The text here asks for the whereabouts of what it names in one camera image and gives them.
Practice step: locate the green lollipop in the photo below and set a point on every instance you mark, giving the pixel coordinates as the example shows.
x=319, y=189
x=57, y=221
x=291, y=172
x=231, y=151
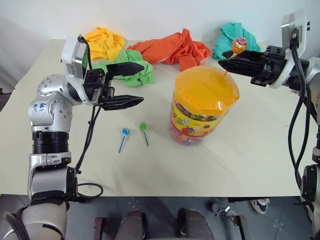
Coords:
x=143, y=132

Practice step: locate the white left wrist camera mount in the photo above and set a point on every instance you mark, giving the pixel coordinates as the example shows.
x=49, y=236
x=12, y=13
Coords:
x=74, y=57

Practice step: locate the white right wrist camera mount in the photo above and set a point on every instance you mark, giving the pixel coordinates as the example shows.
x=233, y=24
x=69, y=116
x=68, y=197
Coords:
x=292, y=40

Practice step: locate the green cloth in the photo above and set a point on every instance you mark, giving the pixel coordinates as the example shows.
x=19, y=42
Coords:
x=132, y=67

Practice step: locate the yellow cloth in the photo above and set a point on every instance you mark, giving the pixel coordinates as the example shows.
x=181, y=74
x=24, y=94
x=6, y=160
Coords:
x=105, y=46

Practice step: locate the dark rounded robot knee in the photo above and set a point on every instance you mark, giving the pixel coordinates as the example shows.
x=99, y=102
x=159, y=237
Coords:
x=193, y=225
x=131, y=225

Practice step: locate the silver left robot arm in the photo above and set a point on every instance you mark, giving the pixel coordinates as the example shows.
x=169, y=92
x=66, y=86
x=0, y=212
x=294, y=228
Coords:
x=47, y=140

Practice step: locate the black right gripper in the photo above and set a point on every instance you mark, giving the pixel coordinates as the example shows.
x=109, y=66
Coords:
x=271, y=63

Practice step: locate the orange cloth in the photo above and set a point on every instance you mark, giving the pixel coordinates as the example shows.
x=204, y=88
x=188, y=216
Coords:
x=175, y=50

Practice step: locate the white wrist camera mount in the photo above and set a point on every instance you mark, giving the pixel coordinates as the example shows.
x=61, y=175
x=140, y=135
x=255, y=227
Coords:
x=74, y=57
x=292, y=40

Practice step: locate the teal cloth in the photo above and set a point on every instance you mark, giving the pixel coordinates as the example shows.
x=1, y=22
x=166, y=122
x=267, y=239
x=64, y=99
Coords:
x=232, y=37

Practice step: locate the white black sneaker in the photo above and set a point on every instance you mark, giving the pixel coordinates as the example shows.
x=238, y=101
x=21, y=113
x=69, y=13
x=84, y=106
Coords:
x=260, y=204

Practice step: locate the blue lollipop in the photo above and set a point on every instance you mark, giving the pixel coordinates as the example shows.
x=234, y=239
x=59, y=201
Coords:
x=123, y=138

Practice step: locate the orange lid candy jar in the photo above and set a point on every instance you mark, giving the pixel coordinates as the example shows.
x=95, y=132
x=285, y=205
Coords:
x=200, y=105

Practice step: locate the metal stand frame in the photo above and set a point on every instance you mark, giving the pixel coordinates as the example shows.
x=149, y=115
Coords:
x=228, y=212

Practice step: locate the orange lollipop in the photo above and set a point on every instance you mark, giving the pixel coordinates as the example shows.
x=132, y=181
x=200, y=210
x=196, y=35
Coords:
x=238, y=46

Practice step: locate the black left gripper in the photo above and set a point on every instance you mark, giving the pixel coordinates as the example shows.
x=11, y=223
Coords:
x=98, y=86

